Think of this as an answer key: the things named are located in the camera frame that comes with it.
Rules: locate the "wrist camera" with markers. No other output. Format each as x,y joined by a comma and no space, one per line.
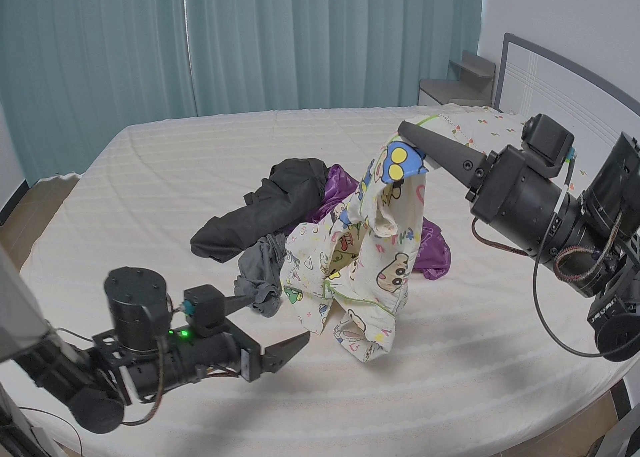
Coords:
547,140
205,307

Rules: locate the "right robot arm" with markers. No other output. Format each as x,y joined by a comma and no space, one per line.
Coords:
620,180

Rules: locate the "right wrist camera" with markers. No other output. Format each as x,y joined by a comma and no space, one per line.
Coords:
547,140

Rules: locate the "grey bedside table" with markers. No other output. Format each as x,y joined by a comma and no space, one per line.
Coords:
450,88

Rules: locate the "grey garment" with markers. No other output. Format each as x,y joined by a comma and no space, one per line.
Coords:
260,265

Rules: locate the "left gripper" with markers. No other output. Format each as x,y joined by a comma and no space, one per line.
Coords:
200,360

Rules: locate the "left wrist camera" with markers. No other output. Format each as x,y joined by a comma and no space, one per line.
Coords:
205,307

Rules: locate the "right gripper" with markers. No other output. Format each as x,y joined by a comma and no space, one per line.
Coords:
520,200

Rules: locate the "black garment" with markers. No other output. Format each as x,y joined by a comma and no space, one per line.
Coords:
260,215

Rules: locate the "bed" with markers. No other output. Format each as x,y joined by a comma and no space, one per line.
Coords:
200,155

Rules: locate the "white printed pillow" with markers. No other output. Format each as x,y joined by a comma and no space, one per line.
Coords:
480,125

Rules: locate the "purple garment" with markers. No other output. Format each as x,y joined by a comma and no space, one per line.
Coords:
340,185

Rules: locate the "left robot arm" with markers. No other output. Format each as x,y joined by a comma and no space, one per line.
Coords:
30,340

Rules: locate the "white printed pyjama top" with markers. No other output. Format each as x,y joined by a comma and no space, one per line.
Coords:
370,255

